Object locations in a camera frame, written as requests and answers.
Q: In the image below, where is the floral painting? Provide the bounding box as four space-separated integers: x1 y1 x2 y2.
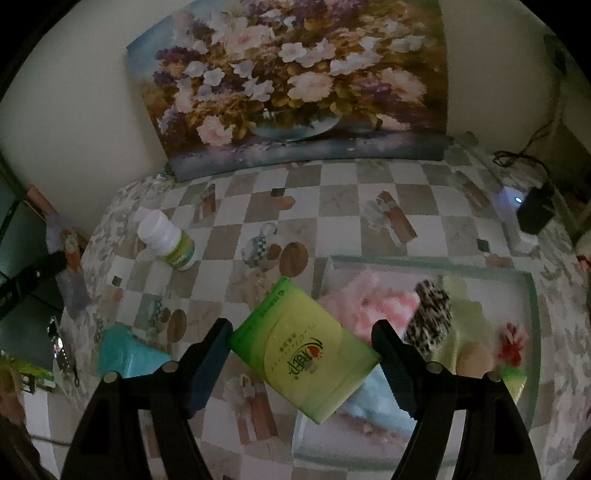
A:
126 0 451 182

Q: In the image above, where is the green packet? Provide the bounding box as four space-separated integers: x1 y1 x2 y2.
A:
0 355 56 393

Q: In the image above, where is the white device with light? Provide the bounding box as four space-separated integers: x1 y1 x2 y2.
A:
492 185 539 254

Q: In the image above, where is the leopard print cloth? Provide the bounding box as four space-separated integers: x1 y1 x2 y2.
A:
404 279 453 358

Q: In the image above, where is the brown wooden rail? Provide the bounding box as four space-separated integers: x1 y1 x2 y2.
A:
25 184 88 245

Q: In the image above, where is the checkered tablecloth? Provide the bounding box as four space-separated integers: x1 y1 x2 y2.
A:
21 143 591 480

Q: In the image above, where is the black cable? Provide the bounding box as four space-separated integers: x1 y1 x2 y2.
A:
492 117 561 185

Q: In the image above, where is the light green cloth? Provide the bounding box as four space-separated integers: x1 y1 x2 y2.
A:
434 277 497 370

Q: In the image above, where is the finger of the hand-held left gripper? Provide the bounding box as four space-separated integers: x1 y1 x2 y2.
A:
0 251 68 319

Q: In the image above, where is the dark green panel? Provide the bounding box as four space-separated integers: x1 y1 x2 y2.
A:
0 180 65 370

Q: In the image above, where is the white tray with green rim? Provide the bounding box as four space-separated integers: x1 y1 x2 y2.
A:
293 255 541 472

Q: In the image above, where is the light blue cloth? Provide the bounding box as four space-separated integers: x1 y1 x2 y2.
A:
344 367 419 428

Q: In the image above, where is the white pill bottle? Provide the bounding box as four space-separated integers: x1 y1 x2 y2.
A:
137 210 197 271

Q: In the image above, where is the large green tissue pack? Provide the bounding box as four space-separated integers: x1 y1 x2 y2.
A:
226 276 380 423

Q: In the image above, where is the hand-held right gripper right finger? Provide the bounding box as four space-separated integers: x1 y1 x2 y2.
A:
372 319 543 480

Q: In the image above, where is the purple patterned cloth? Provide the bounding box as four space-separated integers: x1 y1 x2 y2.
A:
44 212 93 319

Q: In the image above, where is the pink satin scrunchie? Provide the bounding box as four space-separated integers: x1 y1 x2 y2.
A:
457 344 495 377

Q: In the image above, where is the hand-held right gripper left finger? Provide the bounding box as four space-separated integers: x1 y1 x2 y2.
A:
60 318 234 480

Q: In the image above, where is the pink fluffy cloth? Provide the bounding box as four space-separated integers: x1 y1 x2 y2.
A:
318 272 419 344

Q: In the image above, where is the black power adapter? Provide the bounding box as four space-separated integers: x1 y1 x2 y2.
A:
516 184 555 235

